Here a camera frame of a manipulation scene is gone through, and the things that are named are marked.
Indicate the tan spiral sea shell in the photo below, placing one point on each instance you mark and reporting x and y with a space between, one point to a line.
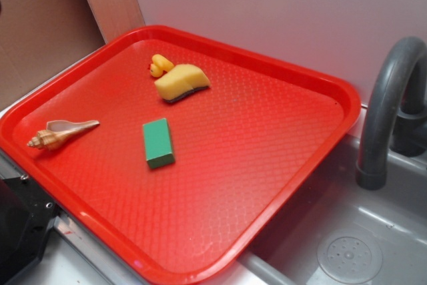
59 132

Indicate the yellow sponge with grey pad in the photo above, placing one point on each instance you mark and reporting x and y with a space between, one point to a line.
183 80

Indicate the red plastic tray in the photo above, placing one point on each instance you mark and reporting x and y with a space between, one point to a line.
242 147

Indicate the green rectangular block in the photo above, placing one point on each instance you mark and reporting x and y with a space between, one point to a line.
158 144

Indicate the yellow rubber duck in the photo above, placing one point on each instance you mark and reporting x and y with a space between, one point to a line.
160 65

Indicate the grey plastic sink basin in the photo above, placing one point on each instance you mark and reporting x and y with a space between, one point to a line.
331 231

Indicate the grey curved faucet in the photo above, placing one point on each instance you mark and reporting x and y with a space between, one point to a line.
396 115

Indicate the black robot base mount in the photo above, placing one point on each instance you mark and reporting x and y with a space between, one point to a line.
27 216

